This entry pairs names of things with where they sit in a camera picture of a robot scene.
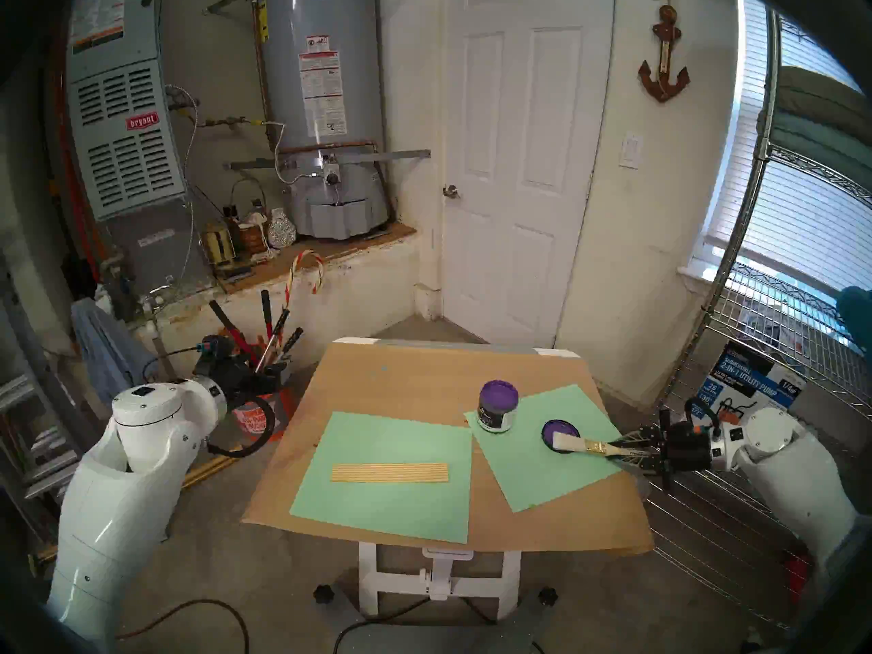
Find purple jar lid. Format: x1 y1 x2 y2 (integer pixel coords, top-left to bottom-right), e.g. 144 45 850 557
542 419 582 454

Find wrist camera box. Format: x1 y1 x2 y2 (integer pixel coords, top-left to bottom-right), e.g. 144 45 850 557
194 334 237 374
674 418 715 448

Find chrome wire shelf rack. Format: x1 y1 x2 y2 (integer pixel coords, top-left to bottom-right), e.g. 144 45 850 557
637 5 872 633

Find wooden handled paint brush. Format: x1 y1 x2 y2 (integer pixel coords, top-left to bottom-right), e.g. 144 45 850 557
552 431 648 459

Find aluminium ladder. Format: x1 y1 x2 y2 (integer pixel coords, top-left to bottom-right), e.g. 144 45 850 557
0 251 103 544

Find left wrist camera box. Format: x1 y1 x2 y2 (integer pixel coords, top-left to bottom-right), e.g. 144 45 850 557
194 334 237 374

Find foil wrapped object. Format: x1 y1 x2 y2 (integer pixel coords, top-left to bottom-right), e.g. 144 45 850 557
267 208 298 249

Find utility pump box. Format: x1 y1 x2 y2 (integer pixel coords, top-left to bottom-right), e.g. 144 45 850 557
696 358 807 429

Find brown wooden ledge board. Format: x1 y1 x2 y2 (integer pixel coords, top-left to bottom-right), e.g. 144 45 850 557
217 223 418 294

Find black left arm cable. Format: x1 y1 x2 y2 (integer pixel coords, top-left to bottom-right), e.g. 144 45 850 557
204 394 277 459

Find wooden floor sticks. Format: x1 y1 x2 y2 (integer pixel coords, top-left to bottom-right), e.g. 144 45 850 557
181 452 239 490

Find purple paint jar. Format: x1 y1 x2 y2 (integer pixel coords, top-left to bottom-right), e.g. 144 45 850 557
477 379 519 433

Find white grey table frame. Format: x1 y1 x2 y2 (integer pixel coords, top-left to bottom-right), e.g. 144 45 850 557
313 337 580 654

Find white window blinds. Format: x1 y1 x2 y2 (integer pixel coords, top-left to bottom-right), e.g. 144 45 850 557
705 0 872 292

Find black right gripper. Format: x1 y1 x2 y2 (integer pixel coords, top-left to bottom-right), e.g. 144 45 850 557
610 409 715 490

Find red black bolt cutter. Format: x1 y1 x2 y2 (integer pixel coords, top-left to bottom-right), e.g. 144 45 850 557
208 300 261 366

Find large green paper sheet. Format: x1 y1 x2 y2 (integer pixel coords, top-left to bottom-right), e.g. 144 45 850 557
290 411 473 544

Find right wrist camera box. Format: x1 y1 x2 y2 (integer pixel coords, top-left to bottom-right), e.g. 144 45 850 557
674 418 715 448

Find grey bryant furnace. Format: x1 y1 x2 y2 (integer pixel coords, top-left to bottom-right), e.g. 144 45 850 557
66 0 215 296

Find grey green cushion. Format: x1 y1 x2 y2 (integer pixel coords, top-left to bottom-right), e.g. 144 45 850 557
756 108 872 197
777 65 872 125

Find grey water heater tank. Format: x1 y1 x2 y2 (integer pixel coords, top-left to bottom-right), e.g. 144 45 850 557
259 0 394 240

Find blue cloth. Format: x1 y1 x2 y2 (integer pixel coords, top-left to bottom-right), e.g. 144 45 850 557
72 298 161 405

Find striped candy cane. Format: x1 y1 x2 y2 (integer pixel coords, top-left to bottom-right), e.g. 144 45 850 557
285 249 326 313

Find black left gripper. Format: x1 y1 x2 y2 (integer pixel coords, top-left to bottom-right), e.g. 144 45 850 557
219 355 292 403

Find teal cloth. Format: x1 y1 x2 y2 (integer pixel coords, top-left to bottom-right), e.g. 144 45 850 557
837 286 872 371

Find small green paper sheet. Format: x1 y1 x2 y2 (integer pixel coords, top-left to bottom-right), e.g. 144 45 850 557
465 385 641 514

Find brown anchor wall decoration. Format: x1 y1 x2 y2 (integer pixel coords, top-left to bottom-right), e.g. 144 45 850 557
638 0 691 104

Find brown floor cable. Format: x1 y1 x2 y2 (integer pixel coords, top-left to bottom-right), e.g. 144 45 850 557
116 598 249 654

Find orange vertical pipe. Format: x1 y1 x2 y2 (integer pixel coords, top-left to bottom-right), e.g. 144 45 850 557
51 53 103 265

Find white panel door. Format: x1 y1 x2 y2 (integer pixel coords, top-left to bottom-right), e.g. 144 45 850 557
441 0 616 349

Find red plastic object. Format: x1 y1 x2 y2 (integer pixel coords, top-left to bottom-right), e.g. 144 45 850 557
783 554 813 602

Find black table cable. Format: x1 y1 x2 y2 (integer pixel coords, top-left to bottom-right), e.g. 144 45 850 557
334 597 430 654

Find wicker basket with handle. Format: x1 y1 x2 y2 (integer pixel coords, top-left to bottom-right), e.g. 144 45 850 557
230 178 272 255

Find orange plastic bucket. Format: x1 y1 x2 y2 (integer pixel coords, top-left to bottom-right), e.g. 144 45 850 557
232 380 297 442

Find light wood slat piece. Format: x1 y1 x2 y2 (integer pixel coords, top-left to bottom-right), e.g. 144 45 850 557
331 462 450 484

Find grey metal heater strap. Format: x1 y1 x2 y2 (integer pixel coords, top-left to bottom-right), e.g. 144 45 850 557
225 150 431 171

